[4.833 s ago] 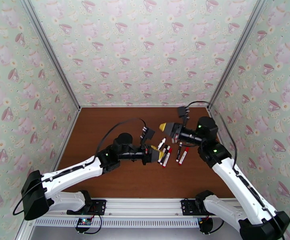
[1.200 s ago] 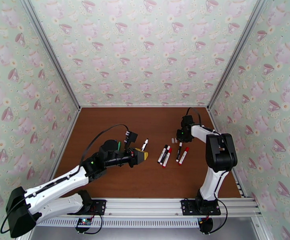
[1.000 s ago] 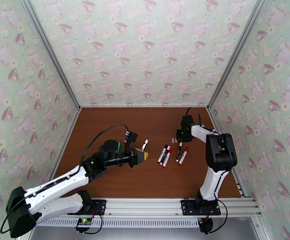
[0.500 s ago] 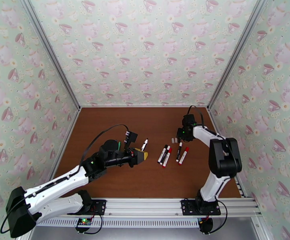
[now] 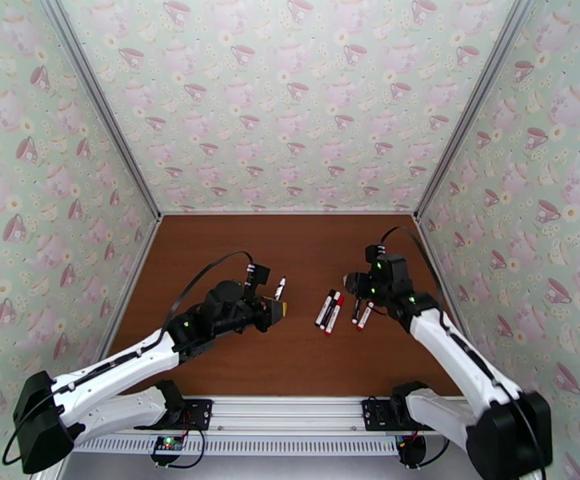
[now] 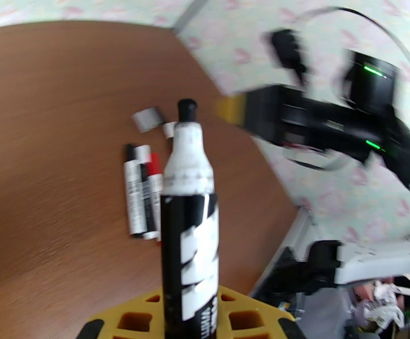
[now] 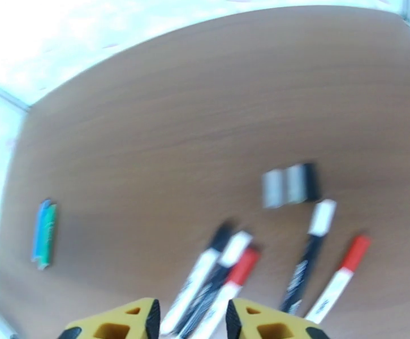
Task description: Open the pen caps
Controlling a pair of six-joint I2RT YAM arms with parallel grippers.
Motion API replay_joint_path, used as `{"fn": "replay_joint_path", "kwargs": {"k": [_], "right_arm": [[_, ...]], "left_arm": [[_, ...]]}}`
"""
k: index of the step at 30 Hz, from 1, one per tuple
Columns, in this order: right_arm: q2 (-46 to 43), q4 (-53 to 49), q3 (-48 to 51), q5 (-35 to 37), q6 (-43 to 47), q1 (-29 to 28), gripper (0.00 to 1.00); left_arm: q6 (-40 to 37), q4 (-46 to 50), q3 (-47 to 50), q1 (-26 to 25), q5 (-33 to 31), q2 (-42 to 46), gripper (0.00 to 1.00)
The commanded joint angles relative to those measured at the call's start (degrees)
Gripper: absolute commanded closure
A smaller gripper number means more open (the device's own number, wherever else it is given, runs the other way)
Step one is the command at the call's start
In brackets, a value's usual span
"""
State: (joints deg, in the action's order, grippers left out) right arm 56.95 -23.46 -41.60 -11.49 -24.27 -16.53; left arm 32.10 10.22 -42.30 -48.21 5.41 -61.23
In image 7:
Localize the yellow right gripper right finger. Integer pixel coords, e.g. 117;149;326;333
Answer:
227;298;324;339

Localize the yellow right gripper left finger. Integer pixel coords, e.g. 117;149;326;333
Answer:
58;298;161;339

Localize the white marker with red end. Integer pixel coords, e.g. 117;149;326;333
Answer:
305;269;354;323
190;279;243;339

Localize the black marker with white print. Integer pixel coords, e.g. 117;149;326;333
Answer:
280;233;327;314
176;260;239;335

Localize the white marker with black end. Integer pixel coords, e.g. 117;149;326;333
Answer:
160;247;223;332

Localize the black pen cap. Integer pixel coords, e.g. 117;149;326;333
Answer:
206;221;235;252
303;163;321;202

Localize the green highlighter pen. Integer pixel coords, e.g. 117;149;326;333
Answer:
36;203;58;271

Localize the translucent white pen cap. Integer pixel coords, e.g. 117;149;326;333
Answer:
284;164;306;205
261;170;286;210

